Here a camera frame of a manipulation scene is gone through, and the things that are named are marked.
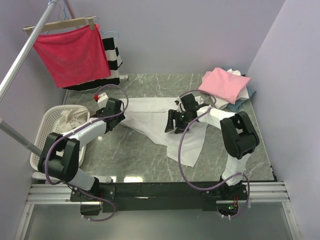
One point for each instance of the cream clothes in basket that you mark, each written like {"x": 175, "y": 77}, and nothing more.
{"x": 72, "y": 118}

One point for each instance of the blue wire hanger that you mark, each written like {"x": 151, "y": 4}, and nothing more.
{"x": 109, "y": 34}

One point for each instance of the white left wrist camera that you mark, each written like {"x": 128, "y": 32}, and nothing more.
{"x": 101, "y": 99}

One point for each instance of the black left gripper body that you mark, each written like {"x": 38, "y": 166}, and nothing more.
{"x": 120, "y": 117}

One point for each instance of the white plastic laundry basket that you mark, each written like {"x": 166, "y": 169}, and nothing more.
{"x": 49, "y": 123}

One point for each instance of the wooden clip hanger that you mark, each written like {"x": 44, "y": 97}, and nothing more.
{"x": 70, "y": 23}

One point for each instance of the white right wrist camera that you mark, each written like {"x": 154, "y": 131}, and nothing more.
{"x": 179, "y": 105}

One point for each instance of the metal clothes rack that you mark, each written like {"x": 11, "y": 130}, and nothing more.
{"x": 31, "y": 93}

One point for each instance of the aluminium rail frame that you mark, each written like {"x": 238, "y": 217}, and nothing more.
{"x": 260, "y": 192}

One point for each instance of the black white checkered cloth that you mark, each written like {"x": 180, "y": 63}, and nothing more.
{"x": 114, "y": 62}

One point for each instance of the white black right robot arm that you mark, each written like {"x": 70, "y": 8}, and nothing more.
{"x": 238, "y": 133}

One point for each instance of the white t shirt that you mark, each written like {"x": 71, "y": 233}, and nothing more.
{"x": 222, "y": 100}
{"x": 149, "y": 116}

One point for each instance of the black base beam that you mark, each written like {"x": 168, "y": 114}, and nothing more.
{"x": 153, "y": 196}

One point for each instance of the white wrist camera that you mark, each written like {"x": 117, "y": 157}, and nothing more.
{"x": 179, "y": 105}
{"x": 101, "y": 99}

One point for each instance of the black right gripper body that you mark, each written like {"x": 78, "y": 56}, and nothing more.
{"x": 182, "y": 119}

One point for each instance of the folded pink t shirt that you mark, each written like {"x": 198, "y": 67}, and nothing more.
{"x": 225, "y": 83}

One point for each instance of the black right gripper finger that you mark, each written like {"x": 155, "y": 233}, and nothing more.
{"x": 180, "y": 128}
{"x": 171, "y": 121}

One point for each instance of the red hanging towel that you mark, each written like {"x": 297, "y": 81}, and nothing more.
{"x": 74, "y": 57}

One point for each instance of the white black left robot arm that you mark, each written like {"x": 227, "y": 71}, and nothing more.
{"x": 60, "y": 155}

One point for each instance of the folded white t shirt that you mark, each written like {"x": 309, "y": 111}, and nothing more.
{"x": 222, "y": 100}

